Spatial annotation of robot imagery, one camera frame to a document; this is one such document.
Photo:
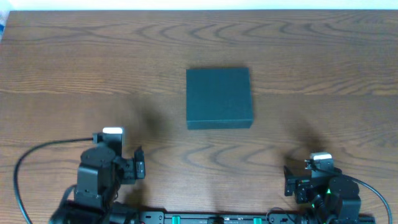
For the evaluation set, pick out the dark green box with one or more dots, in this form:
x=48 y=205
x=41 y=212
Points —
x=219 y=98

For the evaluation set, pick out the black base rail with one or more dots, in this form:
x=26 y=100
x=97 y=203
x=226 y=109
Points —
x=208 y=218

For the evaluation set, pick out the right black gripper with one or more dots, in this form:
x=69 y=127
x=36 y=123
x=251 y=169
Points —
x=289 y=181

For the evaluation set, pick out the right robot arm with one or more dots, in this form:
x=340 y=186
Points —
x=334 y=198

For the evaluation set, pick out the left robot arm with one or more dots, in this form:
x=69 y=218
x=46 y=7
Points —
x=101 y=173

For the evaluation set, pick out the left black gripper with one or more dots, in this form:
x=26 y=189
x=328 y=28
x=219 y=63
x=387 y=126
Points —
x=138 y=163

